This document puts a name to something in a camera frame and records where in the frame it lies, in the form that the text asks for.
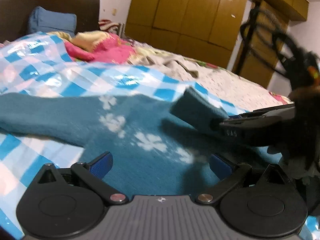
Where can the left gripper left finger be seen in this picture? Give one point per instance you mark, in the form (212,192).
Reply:
(90,175)

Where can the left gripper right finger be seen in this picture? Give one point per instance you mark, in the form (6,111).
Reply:
(230,176)

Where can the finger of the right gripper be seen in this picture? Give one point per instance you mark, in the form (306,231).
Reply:
(260,123)

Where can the teal knitted sweater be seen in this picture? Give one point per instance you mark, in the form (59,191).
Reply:
(158,147)

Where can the white floral bed sheet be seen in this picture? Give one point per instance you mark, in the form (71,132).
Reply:
(216,80)

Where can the brown wooden wardrobe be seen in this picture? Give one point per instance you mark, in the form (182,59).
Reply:
(206,30)

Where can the blue checkered plastic sheet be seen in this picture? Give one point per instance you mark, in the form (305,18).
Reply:
(39,195)

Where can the pink floral quilt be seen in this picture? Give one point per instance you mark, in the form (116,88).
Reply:
(97,46)

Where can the red white striped cloth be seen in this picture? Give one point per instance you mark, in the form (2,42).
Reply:
(112,27)

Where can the blue pillow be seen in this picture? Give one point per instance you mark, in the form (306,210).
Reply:
(47,21)

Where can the dark wooden headboard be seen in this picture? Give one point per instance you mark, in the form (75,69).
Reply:
(15,14)

